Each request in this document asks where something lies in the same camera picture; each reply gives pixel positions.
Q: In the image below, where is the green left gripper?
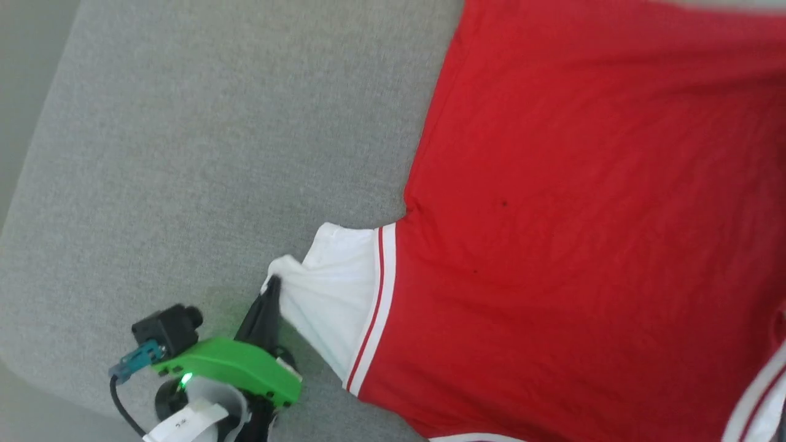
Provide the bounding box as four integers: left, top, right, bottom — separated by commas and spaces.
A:
150, 276, 303, 408

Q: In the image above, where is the red white striped shirt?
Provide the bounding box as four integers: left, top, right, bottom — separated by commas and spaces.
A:
261, 0, 786, 442

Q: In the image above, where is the grey fabric sofa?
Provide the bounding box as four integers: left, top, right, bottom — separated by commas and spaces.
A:
0, 0, 786, 442

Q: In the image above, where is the left black cable teal plug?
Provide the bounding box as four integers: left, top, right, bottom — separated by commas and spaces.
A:
109, 341, 166, 440

